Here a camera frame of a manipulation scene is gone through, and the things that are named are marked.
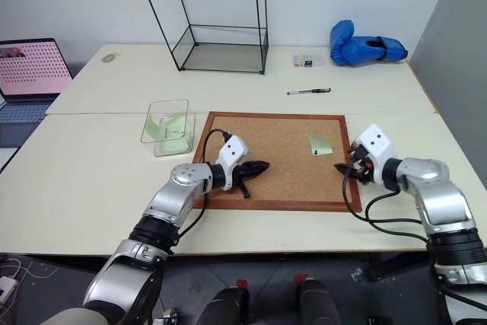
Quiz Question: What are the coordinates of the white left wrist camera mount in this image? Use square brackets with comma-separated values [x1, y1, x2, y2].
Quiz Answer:
[214, 135, 250, 192]

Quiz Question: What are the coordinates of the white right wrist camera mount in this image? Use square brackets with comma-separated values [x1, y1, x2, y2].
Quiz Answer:
[358, 123, 399, 183]

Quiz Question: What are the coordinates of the black gel pen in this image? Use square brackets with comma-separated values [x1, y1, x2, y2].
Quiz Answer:
[286, 88, 332, 97]

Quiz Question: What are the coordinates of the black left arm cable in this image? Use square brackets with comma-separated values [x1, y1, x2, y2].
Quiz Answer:
[177, 128, 232, 239]

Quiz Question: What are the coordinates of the wood-framed cork board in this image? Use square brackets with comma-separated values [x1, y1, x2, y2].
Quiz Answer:
[191, 111, 363, 213]

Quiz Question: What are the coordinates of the small clear compartment tray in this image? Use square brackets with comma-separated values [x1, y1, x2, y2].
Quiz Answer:
[291, 50, 325, 69]

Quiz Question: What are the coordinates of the dark rounded shape, red cap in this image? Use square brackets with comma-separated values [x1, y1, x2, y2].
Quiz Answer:
[198, 278, 251, 325]
[293, 273, 342, 325]

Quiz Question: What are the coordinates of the curled green sticky note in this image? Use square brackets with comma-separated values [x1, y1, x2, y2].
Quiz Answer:
[145, 113, 165, 139]

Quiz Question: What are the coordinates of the white charger with cables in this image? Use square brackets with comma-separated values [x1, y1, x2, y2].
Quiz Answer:
[0, 256, 59, 305]

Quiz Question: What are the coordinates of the beige robot torso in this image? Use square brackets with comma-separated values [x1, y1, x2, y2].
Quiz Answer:
[37, 307, 112, 325]

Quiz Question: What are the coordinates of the grey partition panel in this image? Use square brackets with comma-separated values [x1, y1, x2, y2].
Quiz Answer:
[408, 0, 487, 114]

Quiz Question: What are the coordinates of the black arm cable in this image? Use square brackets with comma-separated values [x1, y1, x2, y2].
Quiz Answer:
[341, 172, 431, 243]
[177, 128, 232, 239]

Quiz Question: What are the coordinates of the blue boxing glove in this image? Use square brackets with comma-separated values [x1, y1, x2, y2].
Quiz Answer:
[329, 20, 409, 65]

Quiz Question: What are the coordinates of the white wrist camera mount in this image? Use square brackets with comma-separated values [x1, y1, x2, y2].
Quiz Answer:
[214, 135, 250, 192]
[358, 123, 399, 183]

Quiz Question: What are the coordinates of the open laptop with pink screen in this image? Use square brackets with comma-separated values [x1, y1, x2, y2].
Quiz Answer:
[0, 37, 74, 125]

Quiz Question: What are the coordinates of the flat green sticky note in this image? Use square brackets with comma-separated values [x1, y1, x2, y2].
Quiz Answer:
[158, 114, 193, 155]

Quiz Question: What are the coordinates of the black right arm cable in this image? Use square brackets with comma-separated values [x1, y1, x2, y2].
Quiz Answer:
[341, 172, 431, 243]

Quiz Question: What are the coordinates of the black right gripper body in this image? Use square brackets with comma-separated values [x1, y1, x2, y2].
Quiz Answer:
[350, 146, 376, 186]

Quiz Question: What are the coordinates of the clear plastic box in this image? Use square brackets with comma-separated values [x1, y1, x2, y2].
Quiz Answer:
[140, 98, 196, 158]

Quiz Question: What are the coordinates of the black wire-frame glass case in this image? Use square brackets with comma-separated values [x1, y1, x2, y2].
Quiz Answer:
[132, 0, 269, 76]

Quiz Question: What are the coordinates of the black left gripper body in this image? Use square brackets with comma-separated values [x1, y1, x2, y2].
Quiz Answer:
[232, 161, 253, 189]

